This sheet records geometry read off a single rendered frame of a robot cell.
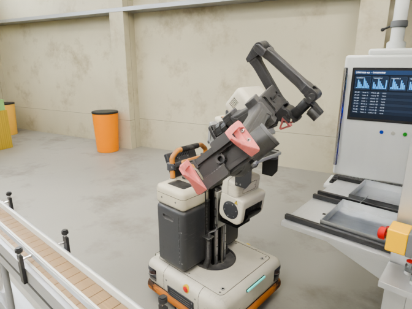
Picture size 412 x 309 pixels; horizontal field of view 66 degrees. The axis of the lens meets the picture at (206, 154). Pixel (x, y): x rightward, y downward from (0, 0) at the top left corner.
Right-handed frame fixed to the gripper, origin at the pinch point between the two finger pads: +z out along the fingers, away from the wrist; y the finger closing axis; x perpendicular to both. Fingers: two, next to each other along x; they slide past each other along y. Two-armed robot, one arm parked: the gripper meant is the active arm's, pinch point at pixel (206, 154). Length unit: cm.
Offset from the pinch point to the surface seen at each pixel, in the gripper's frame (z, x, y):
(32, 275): -20, 9, 65
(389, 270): -69, -45, -12
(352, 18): -369, 143, -162
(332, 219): -96, -25, -6
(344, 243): -80, -33, -5
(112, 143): -411, 252, 232
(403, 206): -67, -31, -27
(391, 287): -61, -47, -9
